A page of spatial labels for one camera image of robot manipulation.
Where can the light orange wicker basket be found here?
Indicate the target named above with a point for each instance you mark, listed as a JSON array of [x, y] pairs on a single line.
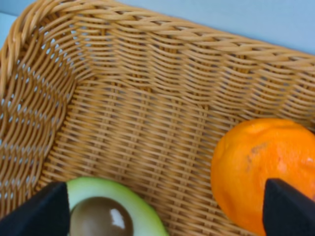
[[99, 88]]

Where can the halved avocado with pit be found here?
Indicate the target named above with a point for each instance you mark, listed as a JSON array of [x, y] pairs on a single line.
[[102, 207]]

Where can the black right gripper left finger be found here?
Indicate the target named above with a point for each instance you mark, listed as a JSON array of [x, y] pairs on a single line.
[[45, 214]]

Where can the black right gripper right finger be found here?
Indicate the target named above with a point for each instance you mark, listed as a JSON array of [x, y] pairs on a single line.
[[286, 211]]

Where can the orange mandarin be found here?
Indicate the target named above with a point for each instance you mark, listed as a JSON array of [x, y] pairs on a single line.
[[252, 152]]

